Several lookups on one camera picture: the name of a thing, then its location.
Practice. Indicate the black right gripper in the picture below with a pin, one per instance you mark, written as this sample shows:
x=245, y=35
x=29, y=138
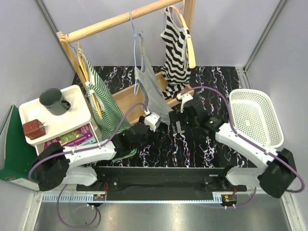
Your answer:
x=175, y=116

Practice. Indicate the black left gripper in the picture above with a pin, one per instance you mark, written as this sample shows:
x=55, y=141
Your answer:
x=153, y=139

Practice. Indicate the grey tank top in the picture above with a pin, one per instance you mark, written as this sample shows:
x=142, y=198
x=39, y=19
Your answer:
x=153, y=98

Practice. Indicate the blue wire hanger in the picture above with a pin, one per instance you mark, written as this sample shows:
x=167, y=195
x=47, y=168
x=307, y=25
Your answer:
x=136, y=85

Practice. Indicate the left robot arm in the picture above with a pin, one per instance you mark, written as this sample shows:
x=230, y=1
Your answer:
x=58, y=165

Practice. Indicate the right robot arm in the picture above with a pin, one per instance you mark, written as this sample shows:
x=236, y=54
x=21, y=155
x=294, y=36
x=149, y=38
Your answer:
x=274, y=170

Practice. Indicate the green white striped top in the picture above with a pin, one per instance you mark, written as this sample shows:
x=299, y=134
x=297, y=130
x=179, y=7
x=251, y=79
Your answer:
x=106, y=111

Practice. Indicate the black white striped tank top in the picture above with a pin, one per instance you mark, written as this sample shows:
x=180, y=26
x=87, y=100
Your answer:
x=176, y=69

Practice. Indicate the wooden hanger right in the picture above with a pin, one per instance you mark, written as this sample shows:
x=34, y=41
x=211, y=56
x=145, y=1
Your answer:
x=190, y=50

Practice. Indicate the wooden clothes rack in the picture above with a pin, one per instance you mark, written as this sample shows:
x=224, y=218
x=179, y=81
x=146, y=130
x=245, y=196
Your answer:
x=104, y=31

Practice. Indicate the blue book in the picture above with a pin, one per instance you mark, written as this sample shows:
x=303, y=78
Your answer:
x=92, y=140

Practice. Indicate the purple book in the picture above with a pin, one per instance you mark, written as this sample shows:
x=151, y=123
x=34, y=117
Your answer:
x=73, y=138

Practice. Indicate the white bedside shelf unit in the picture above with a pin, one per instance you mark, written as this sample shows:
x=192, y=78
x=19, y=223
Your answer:
x=77, y=116

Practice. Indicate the white perforated plastic basket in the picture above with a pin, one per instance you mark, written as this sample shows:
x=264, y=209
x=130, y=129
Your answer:
x=253, y=114

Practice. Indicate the dark green mug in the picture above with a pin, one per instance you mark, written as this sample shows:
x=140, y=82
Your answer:
x=54, y=101

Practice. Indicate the red brown cube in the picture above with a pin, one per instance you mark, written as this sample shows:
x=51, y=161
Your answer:
x=34, y=129

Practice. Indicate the green binder folder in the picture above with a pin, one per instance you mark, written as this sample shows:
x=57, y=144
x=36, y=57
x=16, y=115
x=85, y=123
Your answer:
x=16, y=155

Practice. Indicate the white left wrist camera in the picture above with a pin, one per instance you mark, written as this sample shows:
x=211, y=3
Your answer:
x=152, y=121

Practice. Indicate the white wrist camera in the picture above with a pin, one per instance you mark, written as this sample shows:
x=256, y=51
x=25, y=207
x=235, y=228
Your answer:
x=152, y=121
x=183, y=98

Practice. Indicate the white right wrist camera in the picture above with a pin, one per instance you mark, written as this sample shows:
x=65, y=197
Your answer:
x=183, y=98

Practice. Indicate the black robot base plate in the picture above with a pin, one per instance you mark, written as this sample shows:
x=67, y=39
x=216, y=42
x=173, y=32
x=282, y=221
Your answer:
x=136, y=184

